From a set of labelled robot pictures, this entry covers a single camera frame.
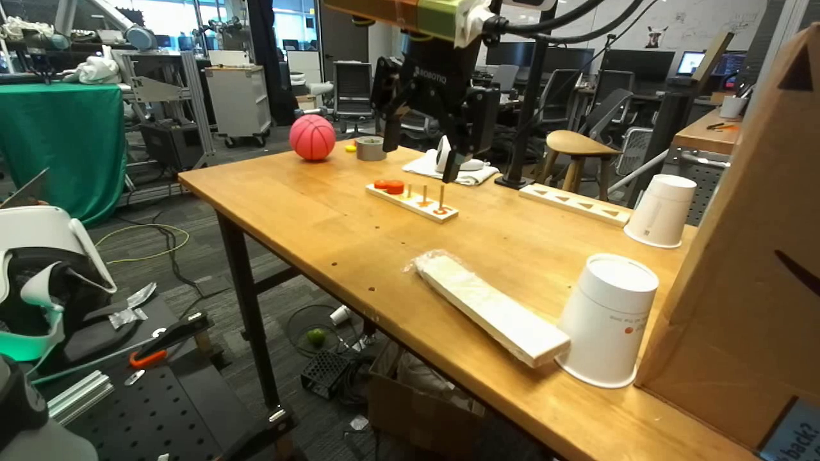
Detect white paper cup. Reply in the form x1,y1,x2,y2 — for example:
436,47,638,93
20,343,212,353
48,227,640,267
625,175,698,248
558,254,659,389

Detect white wooden block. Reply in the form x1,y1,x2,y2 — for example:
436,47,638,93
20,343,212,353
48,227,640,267
412,250,568,370

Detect orange disc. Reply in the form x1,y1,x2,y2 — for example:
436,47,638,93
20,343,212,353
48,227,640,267
374,180,404,194

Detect wooden stool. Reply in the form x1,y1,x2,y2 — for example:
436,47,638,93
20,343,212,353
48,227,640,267
539,130,618,194

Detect white paper cup near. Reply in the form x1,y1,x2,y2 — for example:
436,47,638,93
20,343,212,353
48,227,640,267
558,254,659,389

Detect black camera stand pole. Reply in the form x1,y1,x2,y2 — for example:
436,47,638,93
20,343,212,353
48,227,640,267
497,0,558,190

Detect white cloth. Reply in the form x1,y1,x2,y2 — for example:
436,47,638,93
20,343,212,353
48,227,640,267
399,145,503,190

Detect wooden peg rack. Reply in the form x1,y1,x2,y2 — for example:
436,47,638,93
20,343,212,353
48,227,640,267
368,180,458,222

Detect wooden table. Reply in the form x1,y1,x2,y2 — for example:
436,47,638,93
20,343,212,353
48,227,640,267
180,148,754,461

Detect white paper cup far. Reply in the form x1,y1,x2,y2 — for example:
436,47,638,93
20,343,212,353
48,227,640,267
625,175,698,248

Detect white VR headset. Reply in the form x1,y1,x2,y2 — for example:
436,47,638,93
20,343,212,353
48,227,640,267
0,206,117,361

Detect grey tape roll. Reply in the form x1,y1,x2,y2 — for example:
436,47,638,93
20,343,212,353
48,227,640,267
357,135,384,162

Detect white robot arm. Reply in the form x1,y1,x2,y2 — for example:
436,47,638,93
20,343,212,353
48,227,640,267
322,0,647,183

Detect pink ball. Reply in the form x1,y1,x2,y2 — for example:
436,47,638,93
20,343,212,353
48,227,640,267
289,115,335,162

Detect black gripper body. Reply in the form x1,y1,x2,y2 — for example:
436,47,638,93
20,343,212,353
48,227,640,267
383,39,490,183

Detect green cloth table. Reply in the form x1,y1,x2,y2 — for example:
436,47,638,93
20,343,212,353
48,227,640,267
0,83,126,226

